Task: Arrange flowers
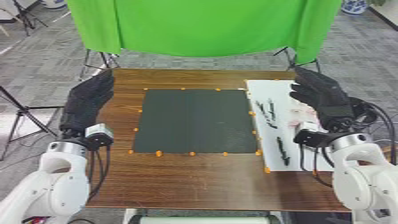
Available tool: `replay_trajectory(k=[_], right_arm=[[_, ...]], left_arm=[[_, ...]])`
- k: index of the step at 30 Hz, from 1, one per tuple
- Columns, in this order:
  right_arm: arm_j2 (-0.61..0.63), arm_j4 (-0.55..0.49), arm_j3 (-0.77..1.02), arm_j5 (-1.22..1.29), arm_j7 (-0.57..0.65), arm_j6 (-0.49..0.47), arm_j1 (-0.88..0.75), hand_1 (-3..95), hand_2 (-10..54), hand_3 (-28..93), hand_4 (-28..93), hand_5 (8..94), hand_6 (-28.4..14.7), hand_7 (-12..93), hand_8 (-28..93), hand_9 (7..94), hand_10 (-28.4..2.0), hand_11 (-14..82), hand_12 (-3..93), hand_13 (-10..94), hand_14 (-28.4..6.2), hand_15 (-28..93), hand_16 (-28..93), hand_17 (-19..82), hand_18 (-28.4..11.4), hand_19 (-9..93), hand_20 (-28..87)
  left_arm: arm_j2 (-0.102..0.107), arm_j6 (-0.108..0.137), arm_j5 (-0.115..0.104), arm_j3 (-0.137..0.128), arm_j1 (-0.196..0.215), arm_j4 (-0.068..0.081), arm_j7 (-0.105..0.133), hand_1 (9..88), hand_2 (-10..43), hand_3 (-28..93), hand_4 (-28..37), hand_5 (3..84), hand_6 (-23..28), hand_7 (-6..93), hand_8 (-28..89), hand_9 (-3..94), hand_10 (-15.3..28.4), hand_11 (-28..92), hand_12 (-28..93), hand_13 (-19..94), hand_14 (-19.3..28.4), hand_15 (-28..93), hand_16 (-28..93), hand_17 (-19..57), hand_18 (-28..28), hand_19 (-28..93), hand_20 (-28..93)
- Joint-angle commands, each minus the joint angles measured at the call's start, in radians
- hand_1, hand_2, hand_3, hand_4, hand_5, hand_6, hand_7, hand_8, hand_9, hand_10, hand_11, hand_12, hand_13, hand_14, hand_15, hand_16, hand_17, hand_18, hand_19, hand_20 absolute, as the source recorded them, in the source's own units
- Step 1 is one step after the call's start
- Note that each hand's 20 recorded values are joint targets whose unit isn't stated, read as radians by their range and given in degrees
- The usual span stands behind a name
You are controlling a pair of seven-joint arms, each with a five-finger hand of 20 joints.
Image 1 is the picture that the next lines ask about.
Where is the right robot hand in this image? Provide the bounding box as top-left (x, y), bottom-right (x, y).
top-left (288, 67), bottom-right (359, 127)

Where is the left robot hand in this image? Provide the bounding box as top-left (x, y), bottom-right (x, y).
top-left (57, 70), bottom-right (117, 135)

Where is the black tripod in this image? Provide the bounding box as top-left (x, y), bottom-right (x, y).
top-left (0, 85), bottom-right (66, 162)
top-left (9, 0), bottom-right (51, 37)

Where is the black metal stand leg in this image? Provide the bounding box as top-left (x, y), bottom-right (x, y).
top-left (78, 48), bottom-right (121, 82)
top-left (272, 46), bottom-right (323, 73)

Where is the white sheet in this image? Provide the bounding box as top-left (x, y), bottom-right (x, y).
top-left (243, 79), bottom-right (337, 173)

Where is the dark mat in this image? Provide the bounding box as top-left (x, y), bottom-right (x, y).
top-left (130, 88), bottom-right (261, 155)

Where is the blue and white vase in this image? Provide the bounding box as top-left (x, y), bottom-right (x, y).
top-left (339, 0), bottom-right (371, 16)
top-left (41, 0), bottom-right (69, 10)

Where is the black cable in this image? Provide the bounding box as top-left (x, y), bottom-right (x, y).
top-left (353, 99), bottom-right (398, 165)
top-left (85, 145), bottom-right (114, 202)
top-left (297, 143), bottom-right (336, 188)

